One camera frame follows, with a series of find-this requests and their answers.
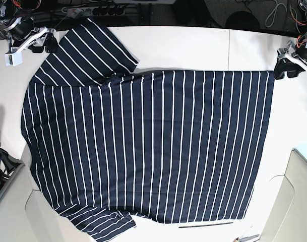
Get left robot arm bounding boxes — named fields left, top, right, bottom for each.
left=274, top=1, right=307, bottom=80

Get black ruler strip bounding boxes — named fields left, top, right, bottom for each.
left=178, top=222, right=233, bottom=229

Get black round stool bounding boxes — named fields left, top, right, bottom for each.
left=225, top=11, right=261, bottom=31

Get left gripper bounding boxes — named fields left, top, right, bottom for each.
left=274, top=33, right=307, bottom=80

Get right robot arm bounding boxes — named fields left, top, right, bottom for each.
left=0, top=1, right=58, bottom=55

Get beige chair right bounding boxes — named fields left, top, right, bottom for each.
left=253, top=146, right=307, bottom=241

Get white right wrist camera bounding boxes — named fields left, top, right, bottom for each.
left=5, top=52, right=23, bottom=66

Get grey bin with blue tools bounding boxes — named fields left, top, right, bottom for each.
left=0, top=140, right=25, bottom=198

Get beige chair left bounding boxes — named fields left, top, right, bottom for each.
left=0, top=165, right=68, bottom=242

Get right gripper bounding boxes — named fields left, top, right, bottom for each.
left=5, top=17, right=58, bottom=53

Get scissors at table edge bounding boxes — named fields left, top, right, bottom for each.
left=233, top=234, right=260, bottom=242

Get beige chair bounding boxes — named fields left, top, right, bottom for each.
left=0, top=165, right=68, bottom=242
left=253, top=146, right=307, bottom=241

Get navy white striped T-shirt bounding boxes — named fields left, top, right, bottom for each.
left=21, top=19, right=275, bottom=241

